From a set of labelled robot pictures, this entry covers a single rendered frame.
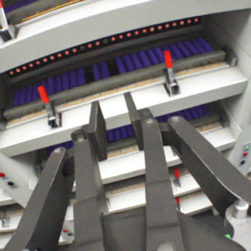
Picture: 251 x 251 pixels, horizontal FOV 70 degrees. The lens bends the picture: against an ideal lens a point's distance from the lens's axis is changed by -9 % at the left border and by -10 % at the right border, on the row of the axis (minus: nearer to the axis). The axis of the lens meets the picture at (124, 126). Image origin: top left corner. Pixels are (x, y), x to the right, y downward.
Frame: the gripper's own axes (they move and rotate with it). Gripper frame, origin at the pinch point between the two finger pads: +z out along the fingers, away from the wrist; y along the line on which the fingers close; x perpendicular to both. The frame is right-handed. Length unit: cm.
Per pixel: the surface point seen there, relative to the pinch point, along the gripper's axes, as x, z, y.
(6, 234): -64, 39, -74
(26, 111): -4.2, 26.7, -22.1
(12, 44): 10.6, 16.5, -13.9
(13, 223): -47, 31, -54
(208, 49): -2.0, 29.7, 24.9
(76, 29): 9.5, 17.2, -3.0
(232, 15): 5.5, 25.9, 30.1
